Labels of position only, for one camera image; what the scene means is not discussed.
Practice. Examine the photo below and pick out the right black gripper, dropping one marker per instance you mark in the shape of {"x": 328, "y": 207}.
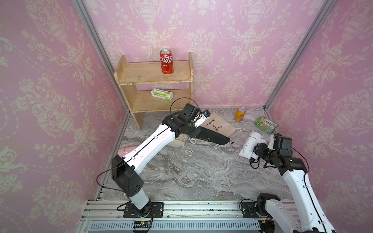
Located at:
{"x": 261, "y": 150}

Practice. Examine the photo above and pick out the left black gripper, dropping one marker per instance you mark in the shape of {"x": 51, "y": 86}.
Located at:
{"x": 194, "y": 134}

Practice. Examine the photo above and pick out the black drawstring pouch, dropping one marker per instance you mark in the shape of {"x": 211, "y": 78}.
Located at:
{"x": 212, "y": 136}

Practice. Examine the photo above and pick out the white hair dryer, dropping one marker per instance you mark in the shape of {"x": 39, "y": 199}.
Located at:
{"x": 248, "y": 149}

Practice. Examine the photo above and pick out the beige linen drawstring bag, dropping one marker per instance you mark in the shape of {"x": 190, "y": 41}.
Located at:
{"x": 180, "y": 142}

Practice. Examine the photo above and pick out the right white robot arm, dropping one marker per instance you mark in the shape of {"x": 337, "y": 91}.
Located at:
{"x": 312, "y": 218}

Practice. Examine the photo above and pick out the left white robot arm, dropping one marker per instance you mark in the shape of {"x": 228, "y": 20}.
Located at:
{"x": 126, "y": 169}

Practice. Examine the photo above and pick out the pink hair dryer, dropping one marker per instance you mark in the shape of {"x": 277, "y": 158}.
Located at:
{"x": 125, "y": 150}

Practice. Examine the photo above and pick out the beige pouch under black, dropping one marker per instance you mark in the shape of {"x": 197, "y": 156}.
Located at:
{"x": 219, "y": 125}

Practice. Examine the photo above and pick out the green snack packet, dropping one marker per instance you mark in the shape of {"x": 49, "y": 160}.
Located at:
{"x": 265, "y": 125}

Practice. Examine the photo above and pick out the white green small box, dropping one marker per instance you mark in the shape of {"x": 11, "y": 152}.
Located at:
{"x": 162, "y": 94}

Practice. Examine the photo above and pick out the orange drink can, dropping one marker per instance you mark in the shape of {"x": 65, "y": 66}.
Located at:
{"x": 240, "y": 113}

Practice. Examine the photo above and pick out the wooden two-tier shelf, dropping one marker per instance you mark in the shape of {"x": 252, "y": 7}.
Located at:
{"x": 129, "y": 76}

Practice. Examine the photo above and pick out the red cola can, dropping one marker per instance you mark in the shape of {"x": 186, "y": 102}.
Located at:
{"x": 166, "y": 61}

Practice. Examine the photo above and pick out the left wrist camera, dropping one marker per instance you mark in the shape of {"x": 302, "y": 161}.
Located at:
{"x": 205, "y": 115}

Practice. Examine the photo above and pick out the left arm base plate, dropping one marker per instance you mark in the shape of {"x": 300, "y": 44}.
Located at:
{"x": 152, "y": 209}

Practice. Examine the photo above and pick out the aluminium front rail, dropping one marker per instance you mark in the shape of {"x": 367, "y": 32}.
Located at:
{"x": 179, "y": 217}

